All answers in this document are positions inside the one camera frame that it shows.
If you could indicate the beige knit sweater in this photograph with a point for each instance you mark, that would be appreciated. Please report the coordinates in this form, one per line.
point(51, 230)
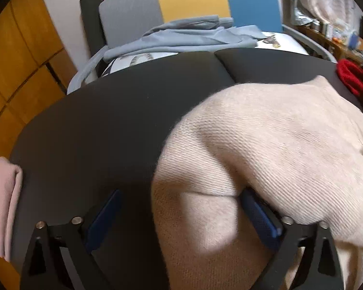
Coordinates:
point(300, 147)

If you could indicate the wooden cabinet wall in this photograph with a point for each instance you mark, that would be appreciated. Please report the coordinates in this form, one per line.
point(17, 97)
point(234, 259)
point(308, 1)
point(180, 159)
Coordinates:
point(35, 68)

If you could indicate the black rolled mat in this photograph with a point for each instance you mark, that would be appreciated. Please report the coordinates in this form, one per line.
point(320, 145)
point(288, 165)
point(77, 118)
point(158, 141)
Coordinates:
point(92, 25)

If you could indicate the red knit garment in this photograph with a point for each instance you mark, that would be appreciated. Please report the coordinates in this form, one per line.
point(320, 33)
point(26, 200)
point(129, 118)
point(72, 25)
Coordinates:
point(351, 76)

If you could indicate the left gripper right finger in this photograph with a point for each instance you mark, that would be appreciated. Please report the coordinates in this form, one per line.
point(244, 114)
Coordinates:
point(319, 267)

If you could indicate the folded pink garment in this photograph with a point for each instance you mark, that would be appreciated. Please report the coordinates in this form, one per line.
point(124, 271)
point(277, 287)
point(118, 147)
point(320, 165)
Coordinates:
point(11, 179)

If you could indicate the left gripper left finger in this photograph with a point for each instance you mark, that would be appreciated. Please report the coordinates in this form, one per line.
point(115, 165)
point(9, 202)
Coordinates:
point(44, 267)

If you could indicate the floral pink curtain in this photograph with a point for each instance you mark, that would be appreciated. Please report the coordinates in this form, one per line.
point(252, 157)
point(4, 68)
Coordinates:
point(339, 12)

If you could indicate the grey yellow blue chair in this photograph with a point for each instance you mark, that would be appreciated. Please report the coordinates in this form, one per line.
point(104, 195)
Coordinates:
point(124, 21)

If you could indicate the wooden side table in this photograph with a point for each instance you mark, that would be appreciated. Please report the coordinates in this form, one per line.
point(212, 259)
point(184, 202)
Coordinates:
point(340, 44)

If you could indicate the light blue grey garment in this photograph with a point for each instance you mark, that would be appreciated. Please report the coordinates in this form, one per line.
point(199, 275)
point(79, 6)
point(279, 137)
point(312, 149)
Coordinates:
point(205, 33)

